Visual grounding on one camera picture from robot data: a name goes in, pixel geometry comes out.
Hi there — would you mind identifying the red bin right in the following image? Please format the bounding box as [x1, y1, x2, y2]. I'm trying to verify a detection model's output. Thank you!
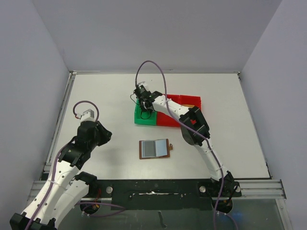
[178, 95, 201, 109]

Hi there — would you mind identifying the aluminium front rail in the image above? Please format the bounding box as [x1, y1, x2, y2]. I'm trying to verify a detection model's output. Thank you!
[238, 179, 286, 199]

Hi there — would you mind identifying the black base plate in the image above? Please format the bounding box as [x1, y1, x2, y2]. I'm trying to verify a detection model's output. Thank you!
[81, 179, 242, 210]

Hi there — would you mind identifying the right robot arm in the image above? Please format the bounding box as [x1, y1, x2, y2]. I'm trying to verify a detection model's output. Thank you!
[134, 82, 240, 196]

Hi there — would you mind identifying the green bin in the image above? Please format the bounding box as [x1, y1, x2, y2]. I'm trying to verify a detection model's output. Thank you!
[134, 101, 157, 126]

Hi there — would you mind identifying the aluminium rail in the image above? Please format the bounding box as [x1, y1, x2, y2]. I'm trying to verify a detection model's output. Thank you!
[238, 179, 286, 199]
[42, 71, 76, 173]

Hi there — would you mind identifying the red bin middle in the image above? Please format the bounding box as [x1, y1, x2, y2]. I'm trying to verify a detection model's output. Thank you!
[156, 94, 180, 127]

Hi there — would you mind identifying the aluminium left rail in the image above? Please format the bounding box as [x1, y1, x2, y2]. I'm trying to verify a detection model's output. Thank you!
[42, 71, 76, 173]

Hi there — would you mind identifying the red bin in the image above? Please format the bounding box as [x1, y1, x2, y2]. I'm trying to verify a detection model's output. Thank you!
[178, 95, 201, 109]
[156, 94, 180, 127]

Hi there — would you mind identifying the brown leather card holder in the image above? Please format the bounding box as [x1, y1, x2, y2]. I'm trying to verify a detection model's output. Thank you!
[139, 138, 173, 160]

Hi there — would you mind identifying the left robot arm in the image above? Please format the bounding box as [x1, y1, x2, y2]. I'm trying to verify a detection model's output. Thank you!
[10, 121, 112, 230]

